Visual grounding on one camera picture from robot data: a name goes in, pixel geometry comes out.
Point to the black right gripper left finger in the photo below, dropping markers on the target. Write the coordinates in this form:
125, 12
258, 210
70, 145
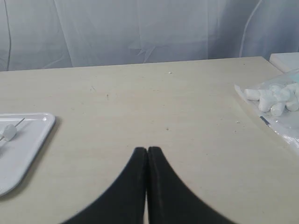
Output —
124, 201

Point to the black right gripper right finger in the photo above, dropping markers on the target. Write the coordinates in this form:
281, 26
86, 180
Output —
170, 201

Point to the white plastic tray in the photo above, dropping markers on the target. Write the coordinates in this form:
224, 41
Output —
17, 155

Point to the clear plastic marshmallow bag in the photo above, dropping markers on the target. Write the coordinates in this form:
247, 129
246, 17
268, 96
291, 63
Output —
276, 102

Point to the white foam block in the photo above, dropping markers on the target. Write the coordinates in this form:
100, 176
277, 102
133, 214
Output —
285, 62

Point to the white backdrop curtain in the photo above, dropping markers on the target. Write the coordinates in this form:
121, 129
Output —
43, 34

